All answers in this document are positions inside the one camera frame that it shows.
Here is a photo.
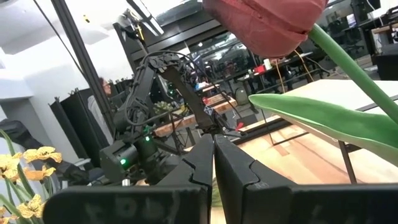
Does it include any red tulip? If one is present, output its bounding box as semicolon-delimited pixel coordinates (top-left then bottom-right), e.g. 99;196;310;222
201;0;398;167

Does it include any person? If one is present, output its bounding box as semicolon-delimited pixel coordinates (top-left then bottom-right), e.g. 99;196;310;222
88;77;114;146

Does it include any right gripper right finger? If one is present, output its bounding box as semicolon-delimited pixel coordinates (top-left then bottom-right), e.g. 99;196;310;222
213;134;398;224

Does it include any wooden shelf with black legs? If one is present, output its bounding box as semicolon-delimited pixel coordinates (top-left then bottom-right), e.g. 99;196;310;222
259;79;398;185

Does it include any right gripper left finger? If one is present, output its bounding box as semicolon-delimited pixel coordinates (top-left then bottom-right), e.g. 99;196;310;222
42;133;215;224

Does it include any black folding partition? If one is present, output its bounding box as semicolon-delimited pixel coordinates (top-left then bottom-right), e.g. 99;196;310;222
49;88;108;162

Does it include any background wooden workbench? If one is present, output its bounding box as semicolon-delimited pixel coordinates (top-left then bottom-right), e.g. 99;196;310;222
154;95;239;138

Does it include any yellow flower bunch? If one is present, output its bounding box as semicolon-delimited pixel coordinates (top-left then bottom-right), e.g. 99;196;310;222
0;129;63;224

